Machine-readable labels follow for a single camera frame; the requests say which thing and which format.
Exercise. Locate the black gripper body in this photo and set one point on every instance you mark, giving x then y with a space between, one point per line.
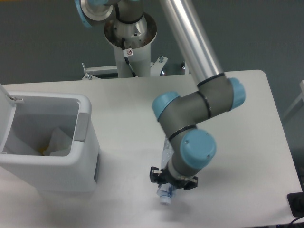
178 183

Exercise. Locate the clear plastic wrapper bag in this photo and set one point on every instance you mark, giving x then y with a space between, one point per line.
59 145

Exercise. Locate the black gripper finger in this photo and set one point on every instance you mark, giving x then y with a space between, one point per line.
193 183
157 176

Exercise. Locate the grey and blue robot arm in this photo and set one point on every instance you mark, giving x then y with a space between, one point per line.
179 115

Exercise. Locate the white metal base frame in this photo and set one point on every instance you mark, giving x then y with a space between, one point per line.
157 68

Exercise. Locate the crushed clear plastic bottle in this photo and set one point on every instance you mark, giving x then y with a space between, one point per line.
166 191

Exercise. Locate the white furniture leg at right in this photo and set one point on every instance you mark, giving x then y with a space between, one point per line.
295 106

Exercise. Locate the yellow and blue trash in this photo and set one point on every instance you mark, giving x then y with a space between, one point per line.
41 150

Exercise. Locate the white open trash can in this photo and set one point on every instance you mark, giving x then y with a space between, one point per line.
27 120

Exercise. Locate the black device at table edge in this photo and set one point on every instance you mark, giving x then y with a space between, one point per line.
296 203

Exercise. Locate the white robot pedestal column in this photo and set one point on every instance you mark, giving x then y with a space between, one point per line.
131 42

